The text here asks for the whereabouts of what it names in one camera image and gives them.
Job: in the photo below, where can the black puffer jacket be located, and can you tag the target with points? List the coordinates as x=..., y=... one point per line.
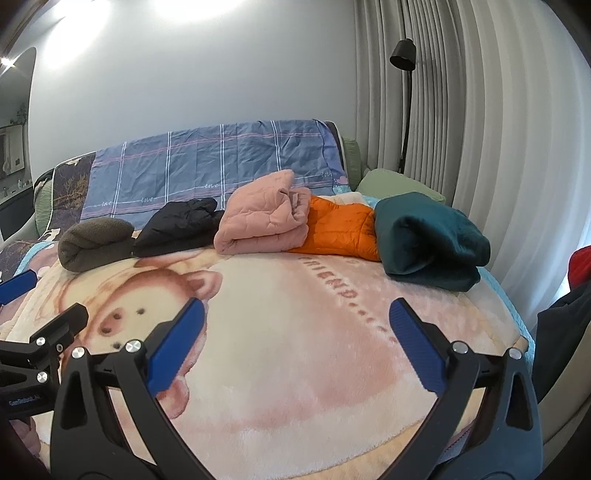
x=180, y=226

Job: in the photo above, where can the red cloth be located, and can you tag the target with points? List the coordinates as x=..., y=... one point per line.
x=581, y=267

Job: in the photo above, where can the blue plaid bed sheet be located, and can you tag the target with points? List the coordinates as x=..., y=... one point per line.
x=207, y=166

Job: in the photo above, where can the teal garment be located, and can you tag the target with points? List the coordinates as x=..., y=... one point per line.
x=429, y=240

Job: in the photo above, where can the green pillow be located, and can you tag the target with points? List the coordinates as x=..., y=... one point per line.
x=397, y=182

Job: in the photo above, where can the brown fleece garment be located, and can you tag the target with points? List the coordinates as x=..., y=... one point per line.
x=92, y=244

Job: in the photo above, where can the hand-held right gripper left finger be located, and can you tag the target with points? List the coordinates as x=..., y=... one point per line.
x=180, y=341

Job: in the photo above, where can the dark hanging garment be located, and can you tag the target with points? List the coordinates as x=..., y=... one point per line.
x=563, y=337

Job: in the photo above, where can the white pleated curtain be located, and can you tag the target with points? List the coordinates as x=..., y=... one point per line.
x=498, y=138

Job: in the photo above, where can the black floor lamp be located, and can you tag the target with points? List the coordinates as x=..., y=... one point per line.
x=402, y=55

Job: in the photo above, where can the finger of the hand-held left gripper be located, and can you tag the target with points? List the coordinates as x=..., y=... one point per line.
x=64, y=327
x=18, y=286

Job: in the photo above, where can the arched wall mirror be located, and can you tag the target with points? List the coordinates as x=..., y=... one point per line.
x=16, y=138

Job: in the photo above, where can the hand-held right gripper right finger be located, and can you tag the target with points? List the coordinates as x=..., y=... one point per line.
x=415, y=341

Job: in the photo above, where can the pink quilted jacket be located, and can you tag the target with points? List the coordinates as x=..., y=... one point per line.
x=258, y=217

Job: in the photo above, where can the pink printed plush blanket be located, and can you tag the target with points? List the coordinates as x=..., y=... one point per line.
x=300, y=369

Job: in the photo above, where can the orange puffer jacket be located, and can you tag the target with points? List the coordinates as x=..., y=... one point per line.
x=341, y=226

